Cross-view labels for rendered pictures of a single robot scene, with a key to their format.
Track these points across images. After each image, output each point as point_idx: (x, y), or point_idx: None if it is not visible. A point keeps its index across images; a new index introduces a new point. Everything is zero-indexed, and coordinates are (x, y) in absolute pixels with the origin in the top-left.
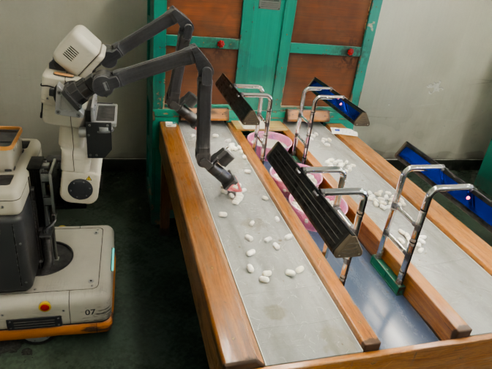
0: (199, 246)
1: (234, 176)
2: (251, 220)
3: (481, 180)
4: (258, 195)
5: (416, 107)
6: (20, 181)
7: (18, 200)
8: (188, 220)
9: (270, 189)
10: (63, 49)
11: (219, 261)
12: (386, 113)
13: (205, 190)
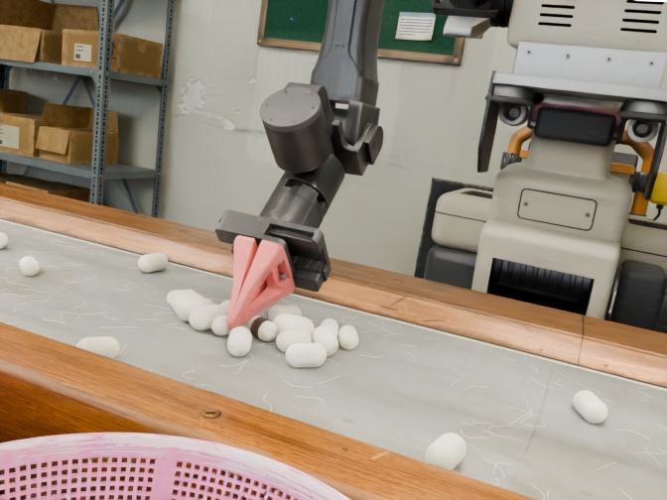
0: (86, 204)
1: (253, 224)
2: (49, 284)
3: None
4: (155, 363)
5: None
6: (477, 202)
7: (438, 214)
8: (190, 226)
9: (115, 363)
10: None
11: (7, 195)
12: None
13: (340, 311)
